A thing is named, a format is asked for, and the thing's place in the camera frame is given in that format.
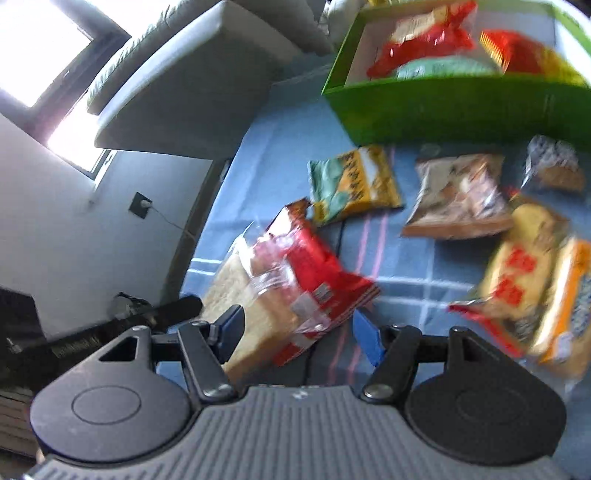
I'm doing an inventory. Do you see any pale green snack bag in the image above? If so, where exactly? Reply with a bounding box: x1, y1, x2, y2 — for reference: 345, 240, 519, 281
394, 58, 502, 81

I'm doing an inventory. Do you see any dark small cake packet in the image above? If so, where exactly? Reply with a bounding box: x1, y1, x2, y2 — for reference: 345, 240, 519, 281
521, 135, 587, 195

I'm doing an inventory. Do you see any grey sofa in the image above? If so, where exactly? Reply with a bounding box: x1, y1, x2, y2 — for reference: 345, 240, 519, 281
85, 0, 342, 162

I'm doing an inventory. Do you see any red crinkled bread bag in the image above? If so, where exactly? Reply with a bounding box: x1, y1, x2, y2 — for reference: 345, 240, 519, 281
367, 2, 478, 79

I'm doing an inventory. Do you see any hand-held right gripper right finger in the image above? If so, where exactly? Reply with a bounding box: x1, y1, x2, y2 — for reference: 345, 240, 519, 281
352, 309, 525, 403

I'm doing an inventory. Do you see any green cardboard box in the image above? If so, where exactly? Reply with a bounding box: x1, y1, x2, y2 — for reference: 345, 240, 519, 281
322, 0, 591, 148

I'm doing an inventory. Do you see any orange cookie packet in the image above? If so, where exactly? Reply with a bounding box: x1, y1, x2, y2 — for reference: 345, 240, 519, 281
529, 237, 591, 381

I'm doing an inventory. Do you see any orange red-print snack packet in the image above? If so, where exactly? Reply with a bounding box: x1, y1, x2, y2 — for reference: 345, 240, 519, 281
448, 203, 571, 356

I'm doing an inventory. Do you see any wall socket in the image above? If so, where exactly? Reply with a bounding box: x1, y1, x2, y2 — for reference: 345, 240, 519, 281
128, 191, 153, 220

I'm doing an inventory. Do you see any black window frame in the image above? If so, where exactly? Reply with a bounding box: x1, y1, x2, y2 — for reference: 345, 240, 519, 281
0, 0, 132, 185

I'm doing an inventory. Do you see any blue striped cloth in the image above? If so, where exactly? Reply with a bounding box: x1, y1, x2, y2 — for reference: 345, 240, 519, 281
157, 60, 591, 402

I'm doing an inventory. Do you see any green yellow snack packet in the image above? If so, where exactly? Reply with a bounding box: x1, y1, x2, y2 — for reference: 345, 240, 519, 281
308, 145, 404, 227

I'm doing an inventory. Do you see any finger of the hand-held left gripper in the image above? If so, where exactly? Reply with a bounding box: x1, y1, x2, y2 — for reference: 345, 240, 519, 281
136, 295, 205, 335

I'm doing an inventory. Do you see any clear red toast bread bag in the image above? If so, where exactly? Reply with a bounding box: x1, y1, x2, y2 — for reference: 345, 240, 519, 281
201, 198, 382, 384

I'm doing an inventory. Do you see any thin grey cable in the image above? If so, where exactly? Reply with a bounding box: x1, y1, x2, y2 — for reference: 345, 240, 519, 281
148, 203, 191, 232

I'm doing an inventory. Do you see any beige brown snack packet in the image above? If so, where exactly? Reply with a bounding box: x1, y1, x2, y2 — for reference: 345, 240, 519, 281
401, 154, 515, 241

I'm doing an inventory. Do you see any red yellow chip bag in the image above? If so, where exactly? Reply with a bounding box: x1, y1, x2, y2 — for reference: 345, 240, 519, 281
480, 30, 587, 86

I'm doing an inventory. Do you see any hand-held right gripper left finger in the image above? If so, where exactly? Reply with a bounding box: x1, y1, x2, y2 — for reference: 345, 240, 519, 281
97, 304, 245, 401

